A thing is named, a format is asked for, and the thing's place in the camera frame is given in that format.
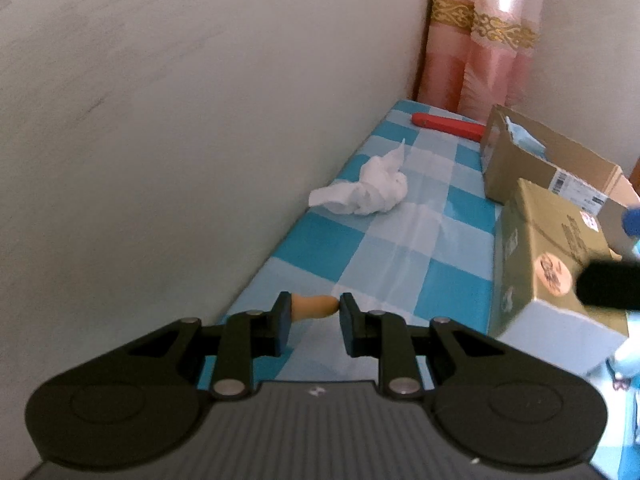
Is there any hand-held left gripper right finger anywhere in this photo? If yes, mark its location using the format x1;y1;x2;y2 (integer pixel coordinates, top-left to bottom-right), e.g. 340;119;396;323
339;292;507;402

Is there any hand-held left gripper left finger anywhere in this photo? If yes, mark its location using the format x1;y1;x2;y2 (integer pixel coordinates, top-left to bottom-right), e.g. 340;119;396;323
119;291;294;402

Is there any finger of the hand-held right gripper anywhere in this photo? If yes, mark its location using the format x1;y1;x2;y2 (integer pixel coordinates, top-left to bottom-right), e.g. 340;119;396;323
599;199;640;262
576;259;640;311

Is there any small orange rubber piece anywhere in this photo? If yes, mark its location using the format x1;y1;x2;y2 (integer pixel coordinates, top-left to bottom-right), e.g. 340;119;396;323
292;295;341;321

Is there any brown cardboard box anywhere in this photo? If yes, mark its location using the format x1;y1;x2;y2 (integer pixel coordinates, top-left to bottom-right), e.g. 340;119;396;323
478;104;640;212

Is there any white tissue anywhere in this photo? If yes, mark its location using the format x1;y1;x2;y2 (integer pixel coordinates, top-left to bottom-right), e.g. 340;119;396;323
308;139;408;217

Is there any gold cardboard box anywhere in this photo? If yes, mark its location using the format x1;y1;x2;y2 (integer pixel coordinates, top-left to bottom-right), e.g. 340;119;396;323
487;177;632;377

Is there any large blue face mask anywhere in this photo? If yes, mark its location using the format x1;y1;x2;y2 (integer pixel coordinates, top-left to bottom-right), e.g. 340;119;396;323
504;116;549;159

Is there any blue checked tablecloth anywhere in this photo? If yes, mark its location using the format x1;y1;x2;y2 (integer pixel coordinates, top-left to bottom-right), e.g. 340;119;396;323
197;100;640;480

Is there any red flat case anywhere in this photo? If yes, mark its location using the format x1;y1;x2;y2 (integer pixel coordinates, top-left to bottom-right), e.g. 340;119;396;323
411;112;487;144

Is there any pink patterned curtain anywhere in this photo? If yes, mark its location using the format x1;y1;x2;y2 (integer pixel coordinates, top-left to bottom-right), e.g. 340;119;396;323
414;0;548;123

